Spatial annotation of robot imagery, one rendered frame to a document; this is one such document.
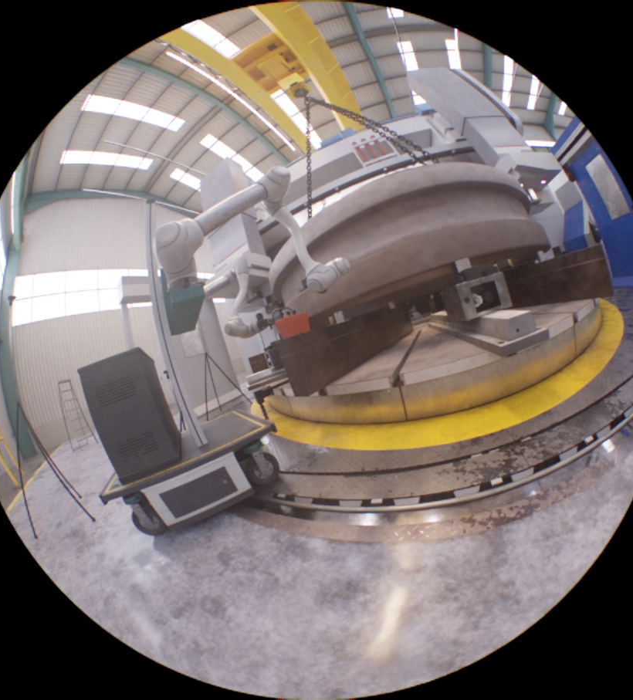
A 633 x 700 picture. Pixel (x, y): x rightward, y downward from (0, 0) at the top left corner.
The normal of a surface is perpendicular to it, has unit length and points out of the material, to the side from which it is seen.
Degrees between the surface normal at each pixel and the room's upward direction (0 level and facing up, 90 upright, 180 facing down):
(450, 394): 90
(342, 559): 0
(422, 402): 90
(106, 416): 90
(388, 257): 90
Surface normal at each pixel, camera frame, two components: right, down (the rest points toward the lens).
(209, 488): 0.58, -0.15
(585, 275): -0.95, 0.32
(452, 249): -0.35, 0.17
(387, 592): -0.32, -0.95
